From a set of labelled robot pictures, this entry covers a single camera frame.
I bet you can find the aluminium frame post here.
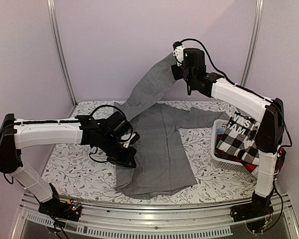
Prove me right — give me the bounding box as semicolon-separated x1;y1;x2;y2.
46;0;77;106
240;0;264;87

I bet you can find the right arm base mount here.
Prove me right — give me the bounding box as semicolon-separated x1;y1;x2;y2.
230;200;274;222

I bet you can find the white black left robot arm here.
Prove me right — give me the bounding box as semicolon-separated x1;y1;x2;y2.
0;112;139;216

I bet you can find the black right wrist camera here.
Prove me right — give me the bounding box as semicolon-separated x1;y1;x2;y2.
172;41;206;68

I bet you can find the aluminium frame post left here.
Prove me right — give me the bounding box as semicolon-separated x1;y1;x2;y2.
46;0;77;106

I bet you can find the white plastic laundry basket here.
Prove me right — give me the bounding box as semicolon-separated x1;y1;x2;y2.
211;119;258;173

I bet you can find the aluminium frame post right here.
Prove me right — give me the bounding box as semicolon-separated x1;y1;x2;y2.
240;0;264;87

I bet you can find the black white checkered shirt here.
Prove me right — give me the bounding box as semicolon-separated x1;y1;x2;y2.
222;112;260;157

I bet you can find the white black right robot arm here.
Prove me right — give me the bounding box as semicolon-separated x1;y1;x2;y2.
171;63;284;217

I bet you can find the red black plaid shirt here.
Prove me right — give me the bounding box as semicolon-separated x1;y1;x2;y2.
238;147;287;177

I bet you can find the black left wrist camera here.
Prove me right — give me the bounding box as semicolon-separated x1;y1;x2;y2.
107;111;140;147

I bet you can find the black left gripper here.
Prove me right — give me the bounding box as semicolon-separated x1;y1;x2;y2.
99;134;138;169

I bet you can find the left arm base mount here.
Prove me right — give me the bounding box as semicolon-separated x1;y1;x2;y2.
38;198;82;222

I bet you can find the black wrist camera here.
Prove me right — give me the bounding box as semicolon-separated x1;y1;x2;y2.
172;41;206;68
107;111;140;147

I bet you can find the grey long sleeve shirt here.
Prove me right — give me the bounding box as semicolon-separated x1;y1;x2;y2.
114;54;230;200

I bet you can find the aluminium front rail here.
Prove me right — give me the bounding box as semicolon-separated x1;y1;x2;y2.
11;193;299;239

